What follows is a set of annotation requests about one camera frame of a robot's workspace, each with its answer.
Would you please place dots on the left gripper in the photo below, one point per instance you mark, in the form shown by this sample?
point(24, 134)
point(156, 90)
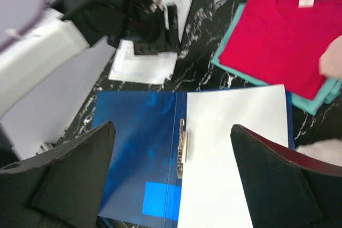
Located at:
point(149, 24)

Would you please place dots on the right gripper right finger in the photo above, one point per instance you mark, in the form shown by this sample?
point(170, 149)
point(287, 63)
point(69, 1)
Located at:
point(284, 188)

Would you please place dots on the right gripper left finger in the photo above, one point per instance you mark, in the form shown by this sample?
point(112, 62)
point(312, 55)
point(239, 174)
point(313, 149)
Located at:
point(61, 187)

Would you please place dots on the printed paper stack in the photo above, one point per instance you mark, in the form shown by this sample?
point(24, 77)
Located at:
point(148, 69)

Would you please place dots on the white paper sheets stack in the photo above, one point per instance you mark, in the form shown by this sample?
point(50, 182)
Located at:
point(212, 194)

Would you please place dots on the blue plastic folder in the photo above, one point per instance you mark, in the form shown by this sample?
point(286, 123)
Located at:
point(144, 179)

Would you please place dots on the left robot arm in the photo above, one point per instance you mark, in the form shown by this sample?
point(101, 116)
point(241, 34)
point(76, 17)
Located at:
point(49, 68)

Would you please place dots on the teal folded shirt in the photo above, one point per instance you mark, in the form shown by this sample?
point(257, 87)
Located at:
point(327, 93)

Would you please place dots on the red folded shirt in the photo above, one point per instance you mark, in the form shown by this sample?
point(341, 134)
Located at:
point(280, 42)

